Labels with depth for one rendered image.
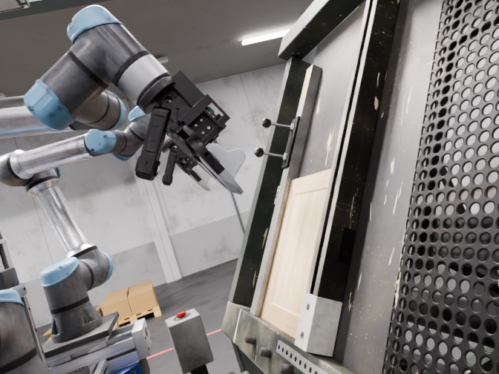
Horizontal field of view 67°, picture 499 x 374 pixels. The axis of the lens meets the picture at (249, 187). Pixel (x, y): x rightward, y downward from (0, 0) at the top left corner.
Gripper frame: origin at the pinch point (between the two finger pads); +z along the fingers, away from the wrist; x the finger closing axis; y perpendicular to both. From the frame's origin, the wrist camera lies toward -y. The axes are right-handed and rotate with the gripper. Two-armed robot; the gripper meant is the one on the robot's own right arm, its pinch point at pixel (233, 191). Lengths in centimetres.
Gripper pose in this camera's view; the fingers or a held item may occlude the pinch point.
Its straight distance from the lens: 61.8
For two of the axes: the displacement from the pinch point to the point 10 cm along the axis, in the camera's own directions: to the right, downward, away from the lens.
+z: 6.9, 7.1, 0.9
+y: 6.9, -7.0, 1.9
